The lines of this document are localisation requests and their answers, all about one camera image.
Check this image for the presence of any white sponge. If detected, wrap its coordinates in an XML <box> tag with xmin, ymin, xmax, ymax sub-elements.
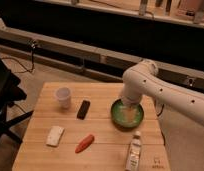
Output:
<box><xmin>46</xmin><ymin>126</ymin><xmax>64</xmax><ymax>147</ymax></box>

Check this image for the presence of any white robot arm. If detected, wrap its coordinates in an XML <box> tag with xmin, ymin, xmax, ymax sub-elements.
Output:
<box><xmin>120</xmin><ymin>59</ymin><xmax>204</xmax><ymax>126</ymax></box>

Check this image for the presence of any green bowl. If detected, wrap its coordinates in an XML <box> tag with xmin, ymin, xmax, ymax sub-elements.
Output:
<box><xmin>111</xmin><ymin>99</ymin><xmax>144</xmax><ymax>128</ymax></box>

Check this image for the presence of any black rectangular block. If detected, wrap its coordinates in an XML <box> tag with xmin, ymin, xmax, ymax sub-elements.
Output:
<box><xmin>77</xmin><ymin>100</ymin><xmax>90</xmax><ymax>119</ymax></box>

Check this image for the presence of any orange toy carrot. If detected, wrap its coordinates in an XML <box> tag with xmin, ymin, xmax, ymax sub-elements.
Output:
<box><xmin>75</xmin><ymin>134</ymin><xmax>95</xmax><ymax>153</ymax></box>

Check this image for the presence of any clear plastic bottle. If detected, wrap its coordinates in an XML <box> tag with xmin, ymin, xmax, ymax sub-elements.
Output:
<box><xmin>125</xmin><ymin>131</ymin><xmax>141</xmax><ymax>171</ymax></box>

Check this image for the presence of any black office chair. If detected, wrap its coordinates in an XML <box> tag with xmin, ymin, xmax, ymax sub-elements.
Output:
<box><xmin>0</xmin><ymin>58</ymin><xmax>33</xmax><ymax>144</ymax></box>

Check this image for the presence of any black floor cable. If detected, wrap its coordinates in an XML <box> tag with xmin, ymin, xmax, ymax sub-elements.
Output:
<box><xmin>0</xmin><ymin>39</ymin><xmax>39</xmax><ymax>75</ymax></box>

